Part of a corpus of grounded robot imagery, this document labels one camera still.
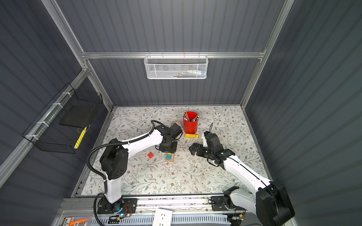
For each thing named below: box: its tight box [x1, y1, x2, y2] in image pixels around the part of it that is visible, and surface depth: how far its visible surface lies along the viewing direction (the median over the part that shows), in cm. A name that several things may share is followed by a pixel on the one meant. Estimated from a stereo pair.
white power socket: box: [152, 208, 173, 226], surface depth 69 cm
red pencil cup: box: [182, 110, 200, 135], surface depth 99 cm
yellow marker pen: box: [184, 133, 200, 139], surface depth 101 cm
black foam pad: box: [58, 104, 95, 129], surface depth 78 cm
